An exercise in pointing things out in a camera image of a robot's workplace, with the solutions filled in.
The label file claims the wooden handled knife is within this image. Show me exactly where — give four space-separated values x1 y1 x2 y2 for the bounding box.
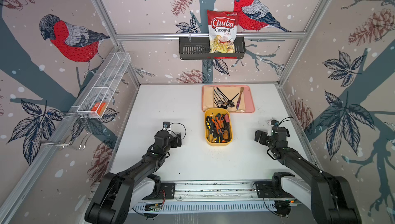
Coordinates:
236 87 244 110

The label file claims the orange black large screwdriver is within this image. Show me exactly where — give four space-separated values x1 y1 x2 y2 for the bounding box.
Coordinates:
215 113 225 134

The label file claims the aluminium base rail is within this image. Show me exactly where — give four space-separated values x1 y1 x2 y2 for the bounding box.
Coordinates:
128 178 304 219

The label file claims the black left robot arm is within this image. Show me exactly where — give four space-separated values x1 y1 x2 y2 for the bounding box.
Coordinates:
84 130 182 224

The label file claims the yellow plastic storage box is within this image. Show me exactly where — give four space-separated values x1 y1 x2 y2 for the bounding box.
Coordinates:
204 108 233 146

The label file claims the pink plastic tray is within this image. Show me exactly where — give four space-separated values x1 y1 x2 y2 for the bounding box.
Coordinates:
202 84 256 114

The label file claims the orange item in wire shelf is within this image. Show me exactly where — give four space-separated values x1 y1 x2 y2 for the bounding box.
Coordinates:
91 102 107 116

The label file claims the red Chuba cassava chips bag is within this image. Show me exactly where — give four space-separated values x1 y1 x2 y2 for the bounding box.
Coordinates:
207 10 238 54

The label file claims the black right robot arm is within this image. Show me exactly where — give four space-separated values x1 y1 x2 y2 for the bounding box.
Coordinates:
254 126 362 224

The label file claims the white wire mesh shelf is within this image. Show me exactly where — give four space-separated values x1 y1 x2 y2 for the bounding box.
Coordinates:
77 52 131 119

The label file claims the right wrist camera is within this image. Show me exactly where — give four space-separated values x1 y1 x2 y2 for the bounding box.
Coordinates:
270 120 279 127

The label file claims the black wall basket shelf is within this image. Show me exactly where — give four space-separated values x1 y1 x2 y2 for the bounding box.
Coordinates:
179 37 246 60

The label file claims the black cutlery bundle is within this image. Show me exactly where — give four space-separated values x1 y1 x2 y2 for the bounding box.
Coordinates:
213 87 239 109

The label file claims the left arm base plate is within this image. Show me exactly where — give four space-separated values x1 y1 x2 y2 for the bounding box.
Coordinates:
144 182 175 200

